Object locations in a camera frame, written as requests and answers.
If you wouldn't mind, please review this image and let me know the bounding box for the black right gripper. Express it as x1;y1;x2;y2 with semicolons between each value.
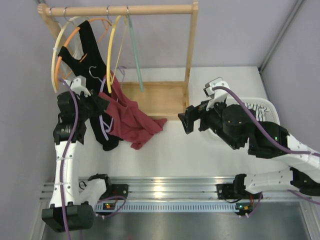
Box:
178;95;241;150

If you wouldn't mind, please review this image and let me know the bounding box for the purple hanger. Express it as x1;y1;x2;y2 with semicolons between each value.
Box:
86;64;123;148

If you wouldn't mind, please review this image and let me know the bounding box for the red tank top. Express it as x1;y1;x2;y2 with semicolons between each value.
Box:
99;78;167;150

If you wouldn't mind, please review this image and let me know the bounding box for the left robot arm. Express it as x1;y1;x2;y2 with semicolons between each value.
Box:
41;91;113;233

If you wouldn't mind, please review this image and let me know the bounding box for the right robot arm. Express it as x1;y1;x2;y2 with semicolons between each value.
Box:
178;102;320;199

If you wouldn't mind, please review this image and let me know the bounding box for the yellow hanger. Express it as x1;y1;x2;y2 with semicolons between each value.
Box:
105;15;129;94

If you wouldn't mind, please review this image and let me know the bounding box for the black tank top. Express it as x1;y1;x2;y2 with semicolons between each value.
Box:
58;20;119;151

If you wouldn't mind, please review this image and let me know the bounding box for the cream hanger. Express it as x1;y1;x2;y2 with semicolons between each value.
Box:
51;16;89;93

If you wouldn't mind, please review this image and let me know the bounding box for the green hanger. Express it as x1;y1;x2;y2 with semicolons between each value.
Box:
128;15;145;92

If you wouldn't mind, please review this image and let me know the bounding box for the orange hanger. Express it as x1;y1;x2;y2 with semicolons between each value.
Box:
51;16;112;93

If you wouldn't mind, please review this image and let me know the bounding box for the wooden clothes rack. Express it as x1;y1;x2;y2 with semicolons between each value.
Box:
37;0;199;121

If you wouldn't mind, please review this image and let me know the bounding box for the black white striped garment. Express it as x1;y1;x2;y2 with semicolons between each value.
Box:
244;102;270;122

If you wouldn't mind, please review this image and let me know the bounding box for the white perforated plastic basket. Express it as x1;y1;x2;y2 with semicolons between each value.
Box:
210;96;280;125

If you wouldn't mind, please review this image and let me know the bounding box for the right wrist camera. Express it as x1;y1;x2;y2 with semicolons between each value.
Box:
203;77;230;111

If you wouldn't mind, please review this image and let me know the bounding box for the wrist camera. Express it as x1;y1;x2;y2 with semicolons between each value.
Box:
66;75;91;97
203;77;230;111

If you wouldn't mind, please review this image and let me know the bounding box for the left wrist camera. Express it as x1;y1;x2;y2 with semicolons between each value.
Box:
66;75;91;97

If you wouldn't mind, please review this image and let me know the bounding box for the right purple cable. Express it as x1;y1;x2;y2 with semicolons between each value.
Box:
212;86;320;202

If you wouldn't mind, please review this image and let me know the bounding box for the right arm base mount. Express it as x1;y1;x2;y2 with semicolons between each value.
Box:
216;183;263;218

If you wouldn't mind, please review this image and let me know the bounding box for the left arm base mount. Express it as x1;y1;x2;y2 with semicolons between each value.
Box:
102;183;130;217

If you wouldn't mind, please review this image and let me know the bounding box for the aluminium mounting rail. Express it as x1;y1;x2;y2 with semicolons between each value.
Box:
39;176;312;202

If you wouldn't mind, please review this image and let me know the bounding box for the slotted cable duct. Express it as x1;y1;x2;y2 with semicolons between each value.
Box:
94;201;252;213

